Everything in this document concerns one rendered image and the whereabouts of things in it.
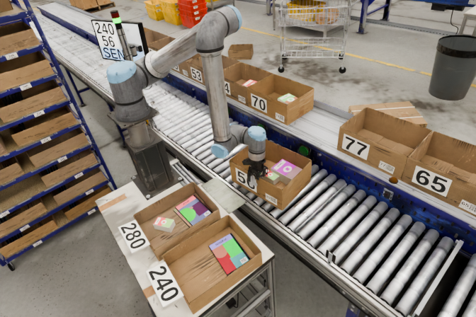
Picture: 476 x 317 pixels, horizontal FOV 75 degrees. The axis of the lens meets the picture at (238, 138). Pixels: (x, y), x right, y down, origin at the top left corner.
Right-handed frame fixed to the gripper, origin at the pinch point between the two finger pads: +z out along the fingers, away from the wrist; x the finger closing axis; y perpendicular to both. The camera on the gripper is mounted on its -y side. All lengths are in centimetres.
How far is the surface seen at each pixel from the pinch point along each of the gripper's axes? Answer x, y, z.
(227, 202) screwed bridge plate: -14.3, -7.1, 10.4
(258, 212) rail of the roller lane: -7.1, 10.8, 10.4
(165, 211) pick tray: -44, -27, 13
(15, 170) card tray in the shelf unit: -101, -137, 15
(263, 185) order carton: 0.0, 7.3, -3.4
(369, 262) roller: 7, 69, 9
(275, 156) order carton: 27.9, -8.5, -0.7
